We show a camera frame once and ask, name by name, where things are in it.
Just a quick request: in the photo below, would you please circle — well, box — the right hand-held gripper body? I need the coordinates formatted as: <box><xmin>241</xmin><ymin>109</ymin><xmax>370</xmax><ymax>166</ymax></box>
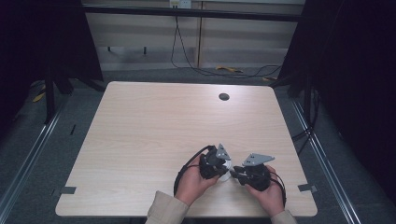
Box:
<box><xmin>238</xmin><ymin>152</ymin><xmax>276</xmax><ymax>192</ymax></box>

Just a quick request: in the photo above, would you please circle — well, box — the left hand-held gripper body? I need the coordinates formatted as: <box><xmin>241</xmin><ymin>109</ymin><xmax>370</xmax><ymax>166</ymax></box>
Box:
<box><xmin>198</xmin><ymin>143</ymin><xmax>233</xmax><ymax>181</ymax></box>

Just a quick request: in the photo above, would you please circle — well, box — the small white round object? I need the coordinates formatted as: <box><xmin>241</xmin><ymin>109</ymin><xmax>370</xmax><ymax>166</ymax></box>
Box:
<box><xmin>219</xmin><ymin>159</ymin><xmax>233</xmax><ymax>182</ymax></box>

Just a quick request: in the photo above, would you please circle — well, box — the person's right hand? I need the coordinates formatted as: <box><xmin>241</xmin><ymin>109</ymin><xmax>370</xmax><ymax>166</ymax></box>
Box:
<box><xmin>245</xmin><ymin>164</ymin><xmax>286</xmax><ymax>217</ymax></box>

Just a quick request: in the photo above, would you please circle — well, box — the person's left hand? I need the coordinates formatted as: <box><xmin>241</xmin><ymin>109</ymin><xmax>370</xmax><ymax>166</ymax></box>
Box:
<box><xmin>174</xmin><ymin>162</ymin><xmax>219</xmax><ymax>207</ymax></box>

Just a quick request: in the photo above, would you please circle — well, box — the grey tape strip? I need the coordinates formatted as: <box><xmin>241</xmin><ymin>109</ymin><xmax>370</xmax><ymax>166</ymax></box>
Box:
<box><xmin>60</xmin><ymin>186</ymin><xmax>78</xmax><ymax>196</ymax></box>
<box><xmin>297</xmin><ymin>183</ymin><xmax>318</xmax><ymax>193</ymax></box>

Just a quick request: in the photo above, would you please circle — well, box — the dark curtain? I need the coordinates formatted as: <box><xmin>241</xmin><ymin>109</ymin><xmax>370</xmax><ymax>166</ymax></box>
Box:
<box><xmin>274</xmin><ymin>0</ymin><xmax>396</xmax><ymax>195</ymax></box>
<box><xmin>0</xmin><ymin>0</ymin><xmax>105</xmax><ymax>138</ymax></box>

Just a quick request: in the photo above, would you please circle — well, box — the black horizontal bar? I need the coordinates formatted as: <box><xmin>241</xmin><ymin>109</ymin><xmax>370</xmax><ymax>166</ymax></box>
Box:
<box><xmin>81</xmin><ymin>4</ymin><xmax>305</xmax><ymax>23</ymax></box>

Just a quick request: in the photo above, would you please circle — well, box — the right hand-held gripper black cable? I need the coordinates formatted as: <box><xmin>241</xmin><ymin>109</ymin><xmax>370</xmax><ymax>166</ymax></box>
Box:
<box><xmin>269</xmin><ymin>170</ymin><xmax>288</xmax><ymax>207</ymax></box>

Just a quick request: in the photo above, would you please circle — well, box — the hand-held gripper black cable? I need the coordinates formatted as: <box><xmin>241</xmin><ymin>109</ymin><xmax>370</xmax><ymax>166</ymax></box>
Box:
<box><xmin>269</xmin><ymin>170</ymin><xmax>288</xmax><ymax>207</ymax></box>
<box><xmin>173</xmin><ymin>145</ymin><xmax>217</xmax><ymax>198</ymax></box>

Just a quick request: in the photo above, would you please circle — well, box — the left hand-held gripper black cable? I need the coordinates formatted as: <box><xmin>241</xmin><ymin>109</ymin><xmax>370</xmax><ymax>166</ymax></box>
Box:
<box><xmin>173</xmin><ymin>145</ymin><xmax>217</xmax><ymax>198</ymax></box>

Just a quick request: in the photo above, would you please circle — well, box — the bundle of black cables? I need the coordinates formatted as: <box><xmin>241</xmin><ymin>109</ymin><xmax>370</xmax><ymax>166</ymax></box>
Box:
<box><xmin>291</xmin><ymin>89</ymin><xmax>322</xmax><ymax>156</ymax></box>

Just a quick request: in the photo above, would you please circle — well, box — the metal floor rail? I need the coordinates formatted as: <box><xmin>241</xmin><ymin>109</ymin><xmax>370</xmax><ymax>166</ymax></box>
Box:
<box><xmin>0</xmin><ymin>101</ymin><xmax>69</xmax><ymax>217</ymax></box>
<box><xmin>290</xmin><ymin>98</ymin><xmax>362</xmax><ymax>224</ymax></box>

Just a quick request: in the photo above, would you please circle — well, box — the long black floor cable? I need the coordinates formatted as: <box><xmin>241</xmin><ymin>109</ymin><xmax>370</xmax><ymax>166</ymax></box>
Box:
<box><xmin>170</xmin><ymin>15</ymin><xmax>283</xmax><ymax>79</ymax></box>

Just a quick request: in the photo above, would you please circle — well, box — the white wall socket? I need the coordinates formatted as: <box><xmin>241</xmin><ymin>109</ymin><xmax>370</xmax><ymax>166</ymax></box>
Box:
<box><xmin>169</xmin><ymin>0</ymin><xmax>192</xmax><ymax>9</ymax></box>

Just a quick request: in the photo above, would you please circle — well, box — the yellow strap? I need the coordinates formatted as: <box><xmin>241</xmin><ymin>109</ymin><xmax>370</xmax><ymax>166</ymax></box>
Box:
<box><xmin>32</xmin><ymin>84</ymin><xmax>48</xmax><ymax>104</ymax></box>

